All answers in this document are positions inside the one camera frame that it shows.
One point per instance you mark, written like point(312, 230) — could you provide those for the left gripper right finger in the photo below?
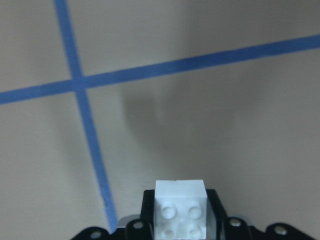
point(235, 228)

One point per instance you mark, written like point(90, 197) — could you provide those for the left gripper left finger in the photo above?
point(141, 228)

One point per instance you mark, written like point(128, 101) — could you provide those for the white block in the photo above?
point(180, 210)

